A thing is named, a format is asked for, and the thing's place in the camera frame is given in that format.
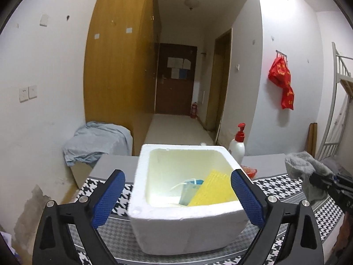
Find crumpled blue-grey sheet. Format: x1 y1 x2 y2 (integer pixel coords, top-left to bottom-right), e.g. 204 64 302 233
63 121 133 167

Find pile of papers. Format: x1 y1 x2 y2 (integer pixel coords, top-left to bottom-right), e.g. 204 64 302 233
0 231 13 255

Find wooden side door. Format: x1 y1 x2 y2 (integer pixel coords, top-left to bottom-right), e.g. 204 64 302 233
205 28 233 138

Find wooden boards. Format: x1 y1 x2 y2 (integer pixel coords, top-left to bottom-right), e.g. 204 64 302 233
306 123 318 158

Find yellow cloth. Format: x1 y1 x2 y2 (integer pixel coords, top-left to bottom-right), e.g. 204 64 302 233
188 170 238 206

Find grey towel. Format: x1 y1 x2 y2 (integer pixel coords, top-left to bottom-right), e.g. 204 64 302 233
285 151 334 203

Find red snack packet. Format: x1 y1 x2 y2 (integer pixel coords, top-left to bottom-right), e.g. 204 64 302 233
241 165 257 179

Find white metal bunk bed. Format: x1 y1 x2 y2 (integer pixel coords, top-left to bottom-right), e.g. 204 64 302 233
314 42 353 172

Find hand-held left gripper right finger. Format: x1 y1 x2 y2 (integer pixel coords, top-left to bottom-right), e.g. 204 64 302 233
230 168 324 265

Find dark brown entrance door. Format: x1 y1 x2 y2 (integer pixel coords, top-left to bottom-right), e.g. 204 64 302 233
154 43 198 115

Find blue face mask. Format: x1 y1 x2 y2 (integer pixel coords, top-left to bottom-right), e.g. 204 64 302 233
171 179 205 206

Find red plastic bag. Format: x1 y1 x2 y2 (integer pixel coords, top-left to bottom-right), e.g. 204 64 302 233
268 57 291 87
281 84 295 110

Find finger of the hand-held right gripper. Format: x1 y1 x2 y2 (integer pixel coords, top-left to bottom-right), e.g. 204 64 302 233
313 172 338 183
309 177 335 191

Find white foam box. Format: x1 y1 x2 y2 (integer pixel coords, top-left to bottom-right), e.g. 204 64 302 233
127 144 250 255

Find wooden wardrobe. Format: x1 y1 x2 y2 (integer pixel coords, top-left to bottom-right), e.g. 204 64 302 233
83 0 162 155

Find grey bedding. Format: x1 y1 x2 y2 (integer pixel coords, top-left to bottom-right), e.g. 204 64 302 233
321 157 344 176

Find houndstooth blanket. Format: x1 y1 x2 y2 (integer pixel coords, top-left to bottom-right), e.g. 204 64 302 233
65 153 353 265

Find white pump lotion bottle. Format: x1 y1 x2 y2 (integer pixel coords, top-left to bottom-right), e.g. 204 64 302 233
228 123 246 165

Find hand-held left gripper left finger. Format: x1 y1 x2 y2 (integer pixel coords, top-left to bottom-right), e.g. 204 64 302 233
32 168 126 265

